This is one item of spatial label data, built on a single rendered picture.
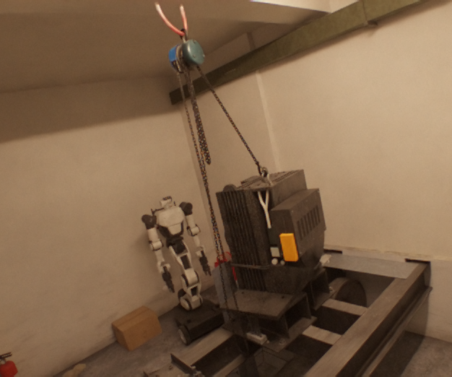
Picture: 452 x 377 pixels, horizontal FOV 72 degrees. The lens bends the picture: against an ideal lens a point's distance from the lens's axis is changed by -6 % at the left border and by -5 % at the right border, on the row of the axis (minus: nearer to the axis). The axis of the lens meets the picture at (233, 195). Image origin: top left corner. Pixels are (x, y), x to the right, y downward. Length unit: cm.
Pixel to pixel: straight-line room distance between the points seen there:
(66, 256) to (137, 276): 87
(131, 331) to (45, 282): 103
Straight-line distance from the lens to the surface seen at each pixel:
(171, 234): 345
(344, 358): 203
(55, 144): 383
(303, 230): 199
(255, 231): 210
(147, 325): 394
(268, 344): 219
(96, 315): 409
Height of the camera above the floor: 195
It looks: 10 degrees down
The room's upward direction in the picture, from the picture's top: 13 degrees counter-clockwise
